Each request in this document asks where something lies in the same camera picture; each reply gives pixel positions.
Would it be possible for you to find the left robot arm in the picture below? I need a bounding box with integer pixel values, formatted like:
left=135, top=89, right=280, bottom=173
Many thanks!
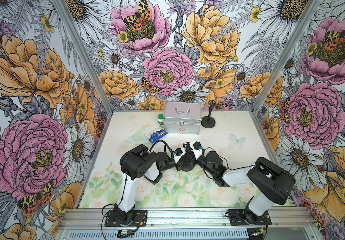
left=113, top=145, right=177, bottom=226

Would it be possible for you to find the small circuit board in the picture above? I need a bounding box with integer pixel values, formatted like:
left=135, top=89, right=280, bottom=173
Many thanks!
left=116, top=229, right=133, bottom=239

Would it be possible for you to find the black stand pole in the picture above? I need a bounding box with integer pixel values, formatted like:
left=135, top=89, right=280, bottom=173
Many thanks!
left=183, top=142, right=193, bottom=160

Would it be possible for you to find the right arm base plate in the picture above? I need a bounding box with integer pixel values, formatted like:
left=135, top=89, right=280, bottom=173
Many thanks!
left=225, top=209, right=272, bottom=226

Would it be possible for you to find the green capped white bottle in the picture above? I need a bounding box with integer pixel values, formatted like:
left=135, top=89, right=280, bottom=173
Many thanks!
left=157, top=114, right=164, bottom=126

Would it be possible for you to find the silver aluminium first aid case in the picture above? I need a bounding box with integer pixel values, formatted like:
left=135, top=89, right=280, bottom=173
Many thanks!
left=163, top=102, right=202, bottom=135

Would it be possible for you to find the aluminium front rail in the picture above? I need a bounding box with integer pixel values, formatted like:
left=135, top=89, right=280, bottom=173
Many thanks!
left=59, top=206, right=316, bottom=230

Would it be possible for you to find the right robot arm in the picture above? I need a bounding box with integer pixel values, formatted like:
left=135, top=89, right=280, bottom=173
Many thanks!
left=194, top=148, right=295, bottom=225

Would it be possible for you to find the clear plastic bag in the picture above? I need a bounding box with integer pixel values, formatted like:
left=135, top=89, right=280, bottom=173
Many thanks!
left=127, top=129, right=149, bottom=145

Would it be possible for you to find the blue snack packet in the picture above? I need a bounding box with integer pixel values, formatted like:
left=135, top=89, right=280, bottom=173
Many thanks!
left=147, top=130, right=167, bottom=143

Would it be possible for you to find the black round stand base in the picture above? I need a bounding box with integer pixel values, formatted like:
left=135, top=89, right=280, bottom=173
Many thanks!
left=201, top=116, right=216, bottom=129

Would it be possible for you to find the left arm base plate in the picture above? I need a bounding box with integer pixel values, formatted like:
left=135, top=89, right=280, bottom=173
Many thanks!
left=104, top=210, right=148, bottom=227

